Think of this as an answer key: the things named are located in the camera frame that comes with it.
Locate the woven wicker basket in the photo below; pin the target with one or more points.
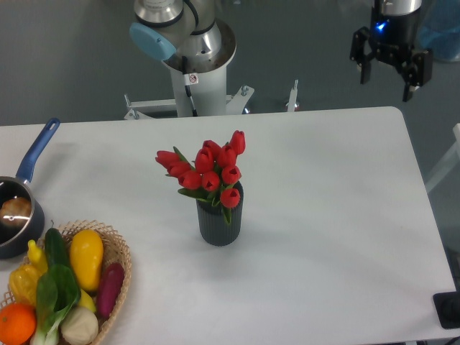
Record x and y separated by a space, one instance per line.
115 249

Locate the brown bread roll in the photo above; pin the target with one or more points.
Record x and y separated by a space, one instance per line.
16 212

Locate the yellow lemon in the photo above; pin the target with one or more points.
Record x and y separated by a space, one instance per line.
86 301

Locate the green cucumber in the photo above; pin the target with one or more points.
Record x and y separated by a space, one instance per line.
55 249

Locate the orange fruit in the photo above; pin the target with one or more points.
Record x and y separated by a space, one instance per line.
18 323

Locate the small yellow pepper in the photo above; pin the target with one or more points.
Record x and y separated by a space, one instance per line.
37 256

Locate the beige garlic bulb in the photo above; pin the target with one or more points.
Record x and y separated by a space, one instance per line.
80 326

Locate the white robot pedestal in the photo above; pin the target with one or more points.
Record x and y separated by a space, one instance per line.
195 94

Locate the dark grey ribbed vase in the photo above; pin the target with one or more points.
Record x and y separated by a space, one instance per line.
213 224

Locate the yellow squash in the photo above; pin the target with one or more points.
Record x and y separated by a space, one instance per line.
86 256

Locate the white metal frame right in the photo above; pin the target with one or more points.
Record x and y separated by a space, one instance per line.
445 165

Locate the red tulip bouquet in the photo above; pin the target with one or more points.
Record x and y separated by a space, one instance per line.
211 178

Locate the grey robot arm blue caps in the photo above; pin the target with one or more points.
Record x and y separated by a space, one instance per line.
186 31

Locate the yellow bell pepper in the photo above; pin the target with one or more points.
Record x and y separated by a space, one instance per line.
23 284

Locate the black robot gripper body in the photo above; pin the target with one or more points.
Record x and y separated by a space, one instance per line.
392 32

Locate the green bok choy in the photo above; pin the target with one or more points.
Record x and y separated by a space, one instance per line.
57 293

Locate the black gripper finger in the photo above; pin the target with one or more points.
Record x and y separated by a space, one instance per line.
358 55
417 72

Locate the black device at table edge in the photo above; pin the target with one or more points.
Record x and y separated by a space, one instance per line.
447 308

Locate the blue handled saucepan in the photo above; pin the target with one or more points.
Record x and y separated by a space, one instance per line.
14 239

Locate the purple eggplant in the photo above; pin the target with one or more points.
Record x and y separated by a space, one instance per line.
109 289

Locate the blue translucent container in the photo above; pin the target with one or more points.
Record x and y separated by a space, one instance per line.
439 30

